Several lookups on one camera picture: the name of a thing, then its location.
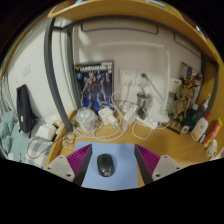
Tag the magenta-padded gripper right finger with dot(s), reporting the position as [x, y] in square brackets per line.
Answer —
[166, 165]

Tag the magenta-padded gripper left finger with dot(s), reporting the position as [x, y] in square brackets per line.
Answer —
[60, 165]

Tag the black computer mouse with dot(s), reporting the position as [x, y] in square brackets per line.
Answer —
[105, 165]

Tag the light blue mouse pad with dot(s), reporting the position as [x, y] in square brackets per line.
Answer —
[125, 166]

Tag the clear snack packet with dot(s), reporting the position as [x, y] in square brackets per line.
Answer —
[68, 140]

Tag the small white adapter box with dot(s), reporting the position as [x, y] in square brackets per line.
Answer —
[45, 132]

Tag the small white cube clock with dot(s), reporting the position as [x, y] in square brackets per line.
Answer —
[184, 129]

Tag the teal striped bedding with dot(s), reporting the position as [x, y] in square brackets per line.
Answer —
[16, 143]

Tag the clear dome-lid plastic cup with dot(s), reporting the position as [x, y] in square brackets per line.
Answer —
[86, 118]

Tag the black power adapter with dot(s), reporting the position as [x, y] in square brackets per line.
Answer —
[142, 113]

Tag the red chip can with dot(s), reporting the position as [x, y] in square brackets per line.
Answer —
[213, 131]

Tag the golden brown action figure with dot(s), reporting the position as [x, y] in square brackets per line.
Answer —
[180, 105]

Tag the black bag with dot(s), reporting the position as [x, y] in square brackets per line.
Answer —
[26, 110]

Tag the white cube charger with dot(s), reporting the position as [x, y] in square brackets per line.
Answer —
[105, 115]

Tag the stainless steel cup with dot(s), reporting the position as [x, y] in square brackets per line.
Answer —
[144, 100]

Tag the blue robot model kit box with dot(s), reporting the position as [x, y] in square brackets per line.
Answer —
[93, 83]

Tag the colourful figure box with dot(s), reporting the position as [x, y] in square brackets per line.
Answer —
[191, 73]

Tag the white wall box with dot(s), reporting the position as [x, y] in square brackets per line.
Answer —
[175, 85]

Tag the white wall socket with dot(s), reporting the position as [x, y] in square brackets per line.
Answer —
[144, 77]
[128, 76]

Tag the wooden shelf unit grey frame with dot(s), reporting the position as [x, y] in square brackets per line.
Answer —
[116, 8]

